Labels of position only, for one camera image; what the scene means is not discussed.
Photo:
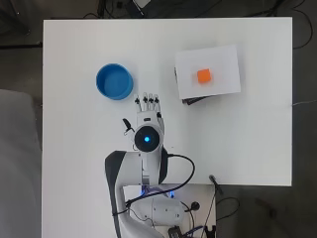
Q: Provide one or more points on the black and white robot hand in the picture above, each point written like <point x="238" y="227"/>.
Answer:
<point x="149" y="109"/>

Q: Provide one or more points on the orange cube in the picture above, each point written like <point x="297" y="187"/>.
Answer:
<point x="204" y="76"/>

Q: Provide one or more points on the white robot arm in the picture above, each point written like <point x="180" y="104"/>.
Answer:
<point x="145" y="165"/>

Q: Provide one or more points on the blue round tub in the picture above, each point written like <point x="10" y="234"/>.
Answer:
<point x="114" y="81"/>

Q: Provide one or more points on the white flat box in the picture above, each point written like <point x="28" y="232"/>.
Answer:
<point x="208" y="71"/>

